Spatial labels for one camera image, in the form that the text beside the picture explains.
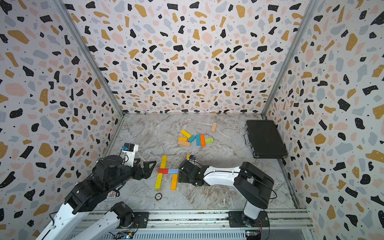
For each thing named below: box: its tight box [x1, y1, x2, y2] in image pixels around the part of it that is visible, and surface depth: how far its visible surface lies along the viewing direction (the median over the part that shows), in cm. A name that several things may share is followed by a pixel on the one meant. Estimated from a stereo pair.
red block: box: [158, 168, 169, 174], surface depth 92 cm
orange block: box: [200, 134, 206, 146], surface depth 108 cm
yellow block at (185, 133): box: [180, 129, 192, 139], surface depth 112 cm
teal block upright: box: [195, 134, 201, 146], surface depth 108 cm
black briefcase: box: [243, 120, 289, 159], surface depth 103 cm
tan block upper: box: [211, 122, 217, 133], surface depth 115 cm
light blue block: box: [168, 168, 180, 175], surface depth 93 cm
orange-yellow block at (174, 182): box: [170, 174, 178, 191], surface depth 87 cm
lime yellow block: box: [154, 173, 164, 190], surface depth 87 cm
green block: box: [205, 138, 214, 144], surface depth 108 cm
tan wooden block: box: [177, 140, 191, 147], surface depth 105 cm
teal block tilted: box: [187, 135, 196, 143], surface depth 108 cm
